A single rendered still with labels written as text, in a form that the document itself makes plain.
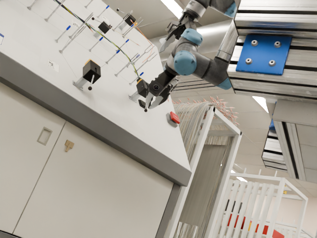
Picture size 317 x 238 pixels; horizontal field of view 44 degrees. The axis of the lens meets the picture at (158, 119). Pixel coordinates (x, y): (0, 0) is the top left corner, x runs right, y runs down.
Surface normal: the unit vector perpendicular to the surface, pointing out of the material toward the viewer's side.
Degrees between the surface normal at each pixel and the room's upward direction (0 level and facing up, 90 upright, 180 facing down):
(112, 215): 90
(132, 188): 90
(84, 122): 90
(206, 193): 90
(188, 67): 146
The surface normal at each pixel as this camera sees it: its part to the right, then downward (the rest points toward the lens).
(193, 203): -0.64, -0.48
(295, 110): -0.37, -0.46
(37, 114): 0.64, -0.04
